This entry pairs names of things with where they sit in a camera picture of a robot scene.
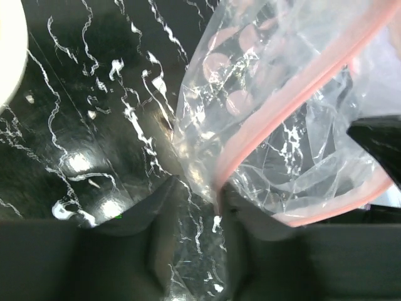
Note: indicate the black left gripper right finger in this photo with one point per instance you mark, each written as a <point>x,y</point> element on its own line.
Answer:
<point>348,259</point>

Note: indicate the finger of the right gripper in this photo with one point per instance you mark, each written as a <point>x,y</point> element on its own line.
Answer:
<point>380,137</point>

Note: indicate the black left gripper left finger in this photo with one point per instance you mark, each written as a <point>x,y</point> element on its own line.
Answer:
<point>124,258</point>

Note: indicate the clear pink-dotted zip bag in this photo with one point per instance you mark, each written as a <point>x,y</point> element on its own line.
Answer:
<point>269,94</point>

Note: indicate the white perforated plastic basket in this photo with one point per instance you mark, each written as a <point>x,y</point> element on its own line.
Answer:
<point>14,45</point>

